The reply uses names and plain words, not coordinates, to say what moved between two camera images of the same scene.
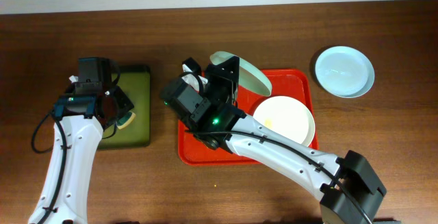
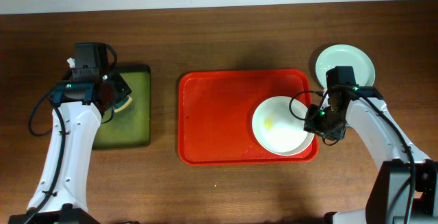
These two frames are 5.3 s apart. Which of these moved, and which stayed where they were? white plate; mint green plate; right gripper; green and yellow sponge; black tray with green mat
Moved: right gripper; mint green plate; green and yellow sponge
Stayed: white plate; black tray with green mat
